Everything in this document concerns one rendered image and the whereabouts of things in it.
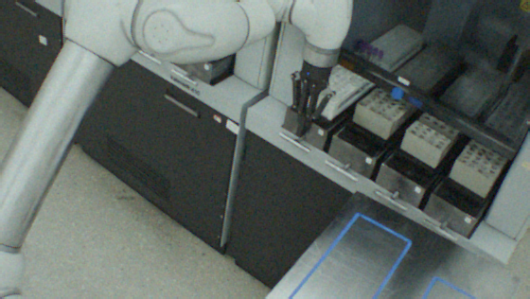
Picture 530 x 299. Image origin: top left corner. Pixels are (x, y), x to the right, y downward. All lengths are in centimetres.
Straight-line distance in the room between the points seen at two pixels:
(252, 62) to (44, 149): 94
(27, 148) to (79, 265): 128
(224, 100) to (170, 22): 94
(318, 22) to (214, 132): 63
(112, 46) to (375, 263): 71
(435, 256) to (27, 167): 88
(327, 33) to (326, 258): 52
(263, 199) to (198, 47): 104
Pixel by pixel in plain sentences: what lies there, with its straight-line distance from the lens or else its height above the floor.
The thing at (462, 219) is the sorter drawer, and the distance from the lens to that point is 160.
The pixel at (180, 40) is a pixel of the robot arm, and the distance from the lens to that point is 95.
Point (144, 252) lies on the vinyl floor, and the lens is 235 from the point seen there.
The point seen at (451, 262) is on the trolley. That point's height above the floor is 82.
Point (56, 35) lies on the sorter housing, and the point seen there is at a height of 57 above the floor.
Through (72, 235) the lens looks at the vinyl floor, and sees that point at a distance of 242.
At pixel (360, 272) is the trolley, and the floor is 82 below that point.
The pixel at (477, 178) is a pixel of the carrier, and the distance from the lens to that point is 161.
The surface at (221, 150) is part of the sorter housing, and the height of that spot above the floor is 53.
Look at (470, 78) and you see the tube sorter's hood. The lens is 150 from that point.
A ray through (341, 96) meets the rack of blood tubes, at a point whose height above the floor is 86.
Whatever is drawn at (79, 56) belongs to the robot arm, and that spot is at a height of 124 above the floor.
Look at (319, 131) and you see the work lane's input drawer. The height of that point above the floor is 79.
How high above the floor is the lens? 181
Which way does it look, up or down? 40 degrees down
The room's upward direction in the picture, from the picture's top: 11 degrees clockwise
